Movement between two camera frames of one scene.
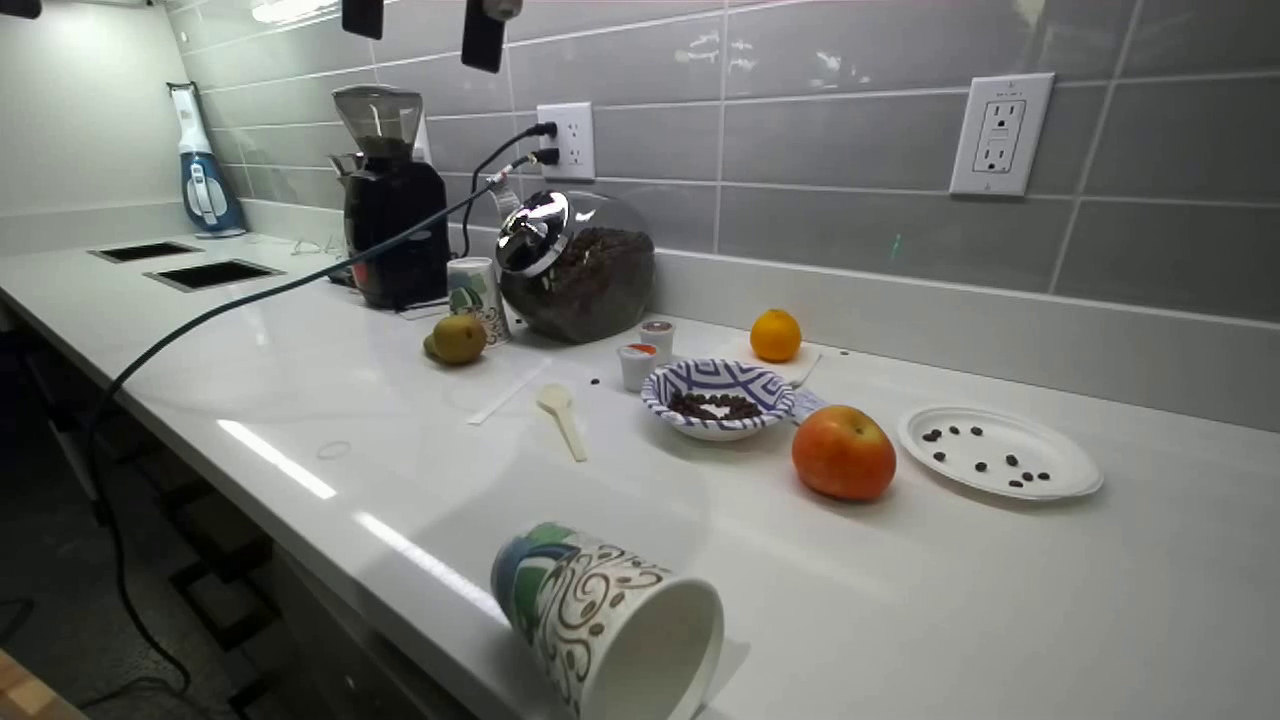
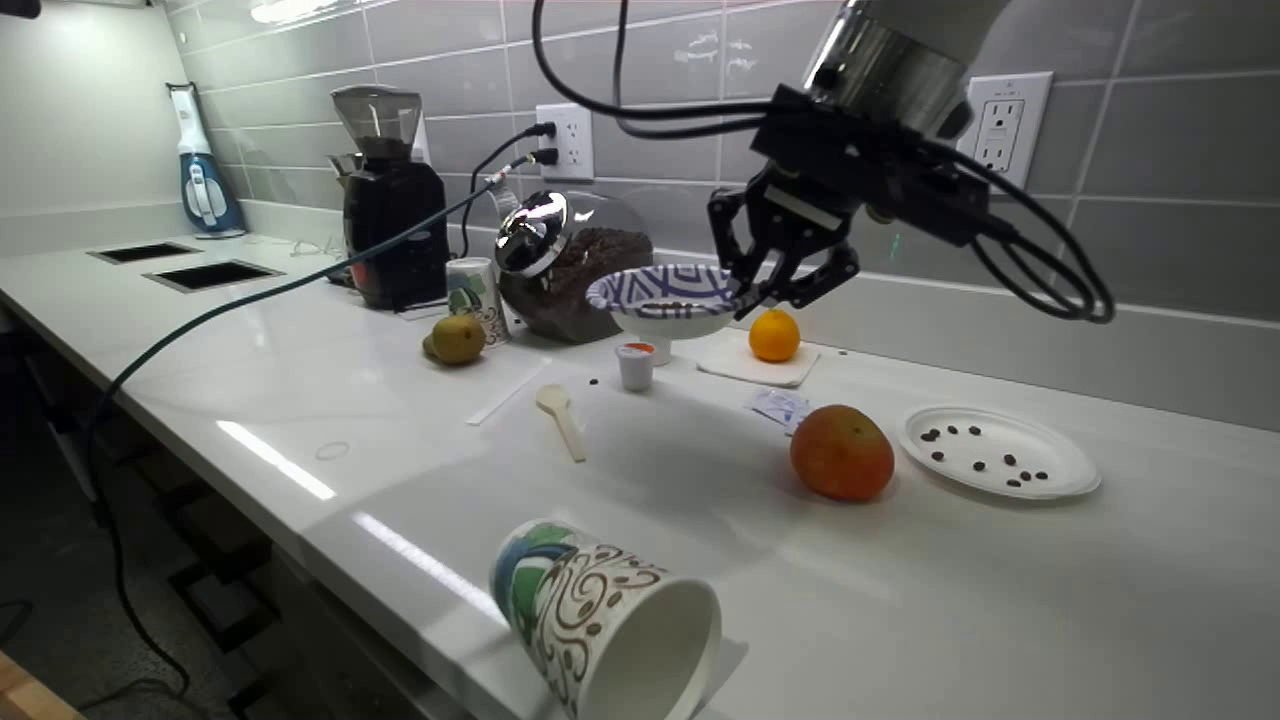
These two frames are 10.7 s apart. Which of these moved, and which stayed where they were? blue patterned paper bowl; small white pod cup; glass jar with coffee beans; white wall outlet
Moved: blue patterned paper bowl
Stayed: small white pod cup; glass jar with coffee beans; white wall outlet
